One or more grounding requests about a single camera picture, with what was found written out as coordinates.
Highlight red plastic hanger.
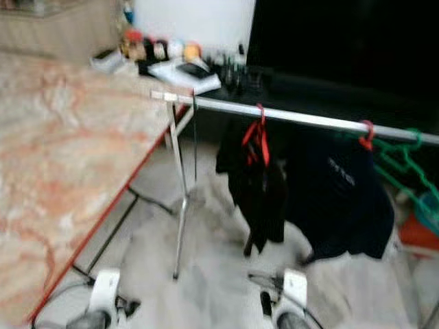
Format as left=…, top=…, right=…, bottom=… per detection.
left=241, top=103, right=272, bottom=167
left=358, top=120, right=376, bottom=151

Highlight green plastic hanger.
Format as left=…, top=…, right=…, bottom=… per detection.
left=343, top=129, right=439, bottom=213

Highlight navy blue shirt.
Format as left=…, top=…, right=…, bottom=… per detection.
left=281, top=130, right=395, bottom=265

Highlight pink marble dining table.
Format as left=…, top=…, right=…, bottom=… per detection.
left=0, top=51, right=193, bottom=323

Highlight silver metal clothes rack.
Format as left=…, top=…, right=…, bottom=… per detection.
left=150, top=89, right=439, bottom=280

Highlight white paper stack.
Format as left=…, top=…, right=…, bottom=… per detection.
left=150, top=60, right=222, bottom=95

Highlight small electronic gadgets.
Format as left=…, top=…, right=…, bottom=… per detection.
left=213, top=45, right=268, bottom=93

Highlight black wallet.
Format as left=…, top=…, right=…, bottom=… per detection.
left=175, top=62, right=210, bottom=78

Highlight black mouse plush toy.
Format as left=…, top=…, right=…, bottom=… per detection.
left=145, top=38, right=169, bottom=62

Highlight orange round plush toy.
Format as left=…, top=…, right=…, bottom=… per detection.
left=182, top=41, right=203, bottom=62

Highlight white round plush toy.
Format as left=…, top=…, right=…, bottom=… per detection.
left=168, top=40, right=185, bottom=57

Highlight red hat figurine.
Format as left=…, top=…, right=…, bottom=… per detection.
left=120, top=29, right=145, bottom=61

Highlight black flat screen television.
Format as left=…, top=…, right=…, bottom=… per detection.
left=247, top=0, right=439, bottom=97

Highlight beige wooden cabinet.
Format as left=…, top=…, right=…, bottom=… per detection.
left=0, top=0, right=121, bottom=56

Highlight blue gold trophy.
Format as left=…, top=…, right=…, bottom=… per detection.
left=122, top=0, right=134, bottom=27

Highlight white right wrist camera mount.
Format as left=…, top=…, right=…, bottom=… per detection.
left=278, top=269, right=309, bottom=313

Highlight dark metal chair frame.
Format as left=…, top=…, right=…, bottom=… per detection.
left=72, top=188, right=189, bottom=285

